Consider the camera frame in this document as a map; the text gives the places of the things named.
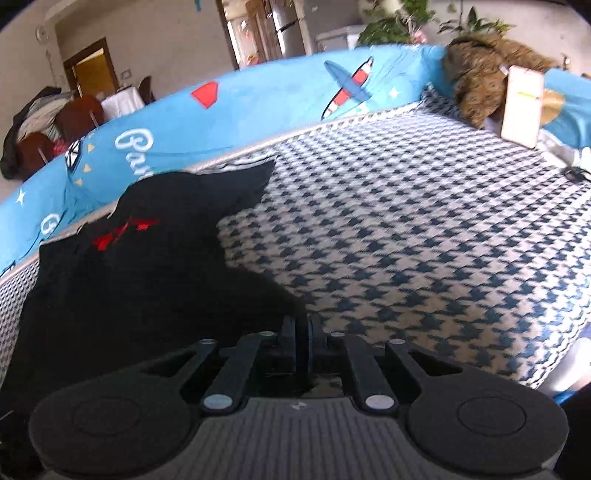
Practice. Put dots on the pale grey cloth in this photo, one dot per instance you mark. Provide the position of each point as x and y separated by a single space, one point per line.
556 147

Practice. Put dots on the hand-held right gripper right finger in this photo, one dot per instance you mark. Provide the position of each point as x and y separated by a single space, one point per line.
317 341

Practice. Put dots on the yellow wooden door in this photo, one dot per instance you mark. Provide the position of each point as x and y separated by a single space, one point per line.
90 69

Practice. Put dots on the green potted plant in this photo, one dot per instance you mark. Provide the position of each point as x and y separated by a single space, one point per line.
397 21

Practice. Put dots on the silver refrigerator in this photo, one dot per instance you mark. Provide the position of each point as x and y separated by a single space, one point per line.
287 27

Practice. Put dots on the table with white cloth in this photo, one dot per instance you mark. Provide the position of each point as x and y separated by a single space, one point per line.
122 104

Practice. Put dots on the leafy potted plant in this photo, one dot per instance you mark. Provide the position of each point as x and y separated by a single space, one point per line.
473 23

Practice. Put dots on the round white wall fixture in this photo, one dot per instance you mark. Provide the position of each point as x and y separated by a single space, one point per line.
41 33

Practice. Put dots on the white chest freezer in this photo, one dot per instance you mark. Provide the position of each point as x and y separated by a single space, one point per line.
336 37

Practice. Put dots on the brown plush toy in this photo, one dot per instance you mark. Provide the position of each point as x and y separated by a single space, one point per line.
480 78

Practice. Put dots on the brown wooden chair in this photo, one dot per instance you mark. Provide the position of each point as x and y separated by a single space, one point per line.
34 150
78 117

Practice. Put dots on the blue printed blanket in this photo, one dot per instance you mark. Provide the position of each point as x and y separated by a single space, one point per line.
277 101

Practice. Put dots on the red floral cushion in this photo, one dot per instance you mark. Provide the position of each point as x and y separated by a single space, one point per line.
57 147

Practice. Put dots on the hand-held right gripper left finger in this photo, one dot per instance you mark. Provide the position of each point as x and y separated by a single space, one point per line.
288 342

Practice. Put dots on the dark dining chair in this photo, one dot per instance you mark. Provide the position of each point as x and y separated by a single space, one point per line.
147 90

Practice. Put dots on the pile of coats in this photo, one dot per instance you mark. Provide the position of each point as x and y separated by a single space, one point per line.
30 115

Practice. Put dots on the pink smartphone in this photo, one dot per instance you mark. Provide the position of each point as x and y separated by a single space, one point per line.
521 106

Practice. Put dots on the houndstooth mat with grey trim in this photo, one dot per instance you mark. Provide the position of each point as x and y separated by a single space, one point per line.
415 230

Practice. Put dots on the black t-shirt with red print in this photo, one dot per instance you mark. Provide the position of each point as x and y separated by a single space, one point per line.
138 286

